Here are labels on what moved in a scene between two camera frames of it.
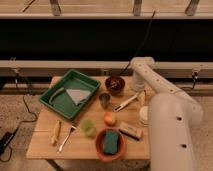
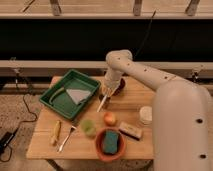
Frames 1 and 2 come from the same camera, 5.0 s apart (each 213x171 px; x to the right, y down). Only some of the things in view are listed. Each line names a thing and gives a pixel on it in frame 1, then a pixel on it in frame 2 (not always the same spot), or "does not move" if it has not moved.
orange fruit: x=109 y=119 does not move
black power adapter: x=5 y=141 does not move
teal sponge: x=110 y=141 does not move
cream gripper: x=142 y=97 to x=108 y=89
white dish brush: x=117 y=107 to x=102 y=103
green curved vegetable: x=57 y=91 does not move
